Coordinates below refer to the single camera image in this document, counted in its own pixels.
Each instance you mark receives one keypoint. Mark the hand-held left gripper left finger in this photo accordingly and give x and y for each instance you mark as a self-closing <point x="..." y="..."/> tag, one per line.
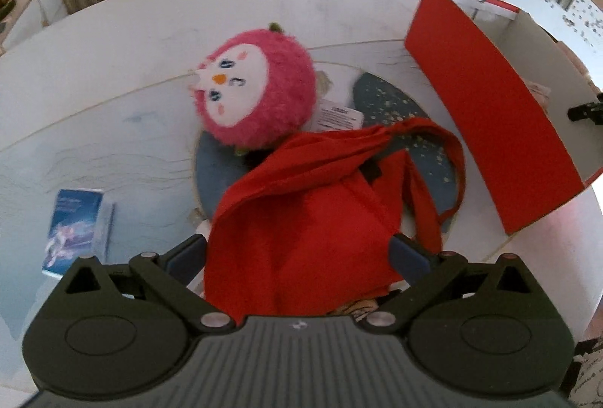
<point x="186" y="257"/>

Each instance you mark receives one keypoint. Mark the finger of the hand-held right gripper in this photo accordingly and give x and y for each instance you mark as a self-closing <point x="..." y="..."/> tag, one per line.
<point x="586" y="112"/>

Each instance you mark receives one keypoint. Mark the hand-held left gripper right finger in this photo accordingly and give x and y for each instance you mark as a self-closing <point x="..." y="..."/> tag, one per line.
<point x="411" y="258"/>

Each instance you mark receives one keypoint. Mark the red cloth bag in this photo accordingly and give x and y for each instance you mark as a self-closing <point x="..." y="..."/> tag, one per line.
<point x="306" y="224"/>

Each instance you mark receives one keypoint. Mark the small blue box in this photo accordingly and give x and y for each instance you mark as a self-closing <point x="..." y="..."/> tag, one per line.
<point x="77" y="224"/>

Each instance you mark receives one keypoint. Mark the red and white cardboard box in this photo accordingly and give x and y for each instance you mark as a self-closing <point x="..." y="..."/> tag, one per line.
<point x="471" y="97"/>

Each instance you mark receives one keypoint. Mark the blue speckled round mat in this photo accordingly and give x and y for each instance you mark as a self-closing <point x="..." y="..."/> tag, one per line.
<point x="391" y="106"/>

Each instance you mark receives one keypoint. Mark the pink plush toy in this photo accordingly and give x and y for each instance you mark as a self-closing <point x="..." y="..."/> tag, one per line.
<point x="278" y="97"/>

